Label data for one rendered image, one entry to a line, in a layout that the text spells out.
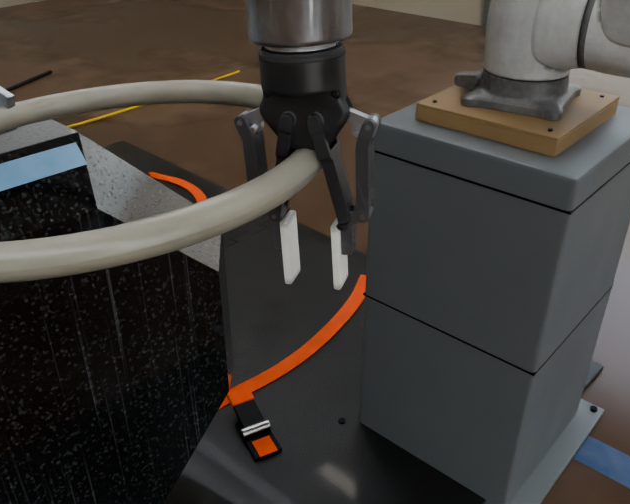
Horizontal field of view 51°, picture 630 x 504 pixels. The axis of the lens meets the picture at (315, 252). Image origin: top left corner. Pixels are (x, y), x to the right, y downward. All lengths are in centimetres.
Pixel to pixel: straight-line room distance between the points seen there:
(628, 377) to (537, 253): 91
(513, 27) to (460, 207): 32
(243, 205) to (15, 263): 17
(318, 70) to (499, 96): 74
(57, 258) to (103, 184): 57
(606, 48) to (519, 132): 18
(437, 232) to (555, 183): 26
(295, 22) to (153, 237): 20
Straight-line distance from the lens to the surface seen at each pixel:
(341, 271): 66
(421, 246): 132
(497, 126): 122
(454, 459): 158
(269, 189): 55
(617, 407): 194
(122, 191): 110
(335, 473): 161
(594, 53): 122
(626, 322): 226
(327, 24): 56
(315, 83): 57
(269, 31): 56
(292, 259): 67
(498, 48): 126
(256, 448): 164
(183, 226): 51
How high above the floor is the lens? 124
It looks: 31 degrees down
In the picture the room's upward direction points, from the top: straight up
